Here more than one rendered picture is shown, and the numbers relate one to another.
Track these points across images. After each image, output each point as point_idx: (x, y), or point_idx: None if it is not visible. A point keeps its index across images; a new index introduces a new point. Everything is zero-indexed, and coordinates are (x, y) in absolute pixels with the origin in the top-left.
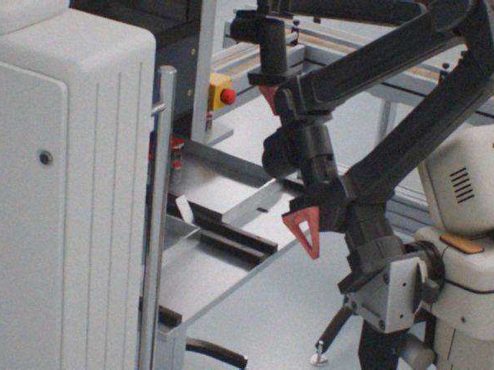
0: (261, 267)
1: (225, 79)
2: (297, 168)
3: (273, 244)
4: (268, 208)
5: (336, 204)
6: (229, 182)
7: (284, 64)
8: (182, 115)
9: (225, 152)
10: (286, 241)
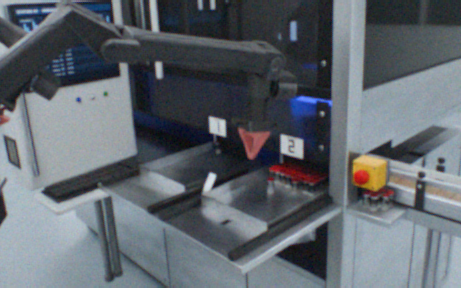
0: (149, 216)
1: (368, 163)
2: (30, 88)
3: (160, 212)
4: (228, 224)
5: None
6: (271, 211)
7: (247, 112)
8: (315, 162)
9: (305, 201)
10: (174, 226)
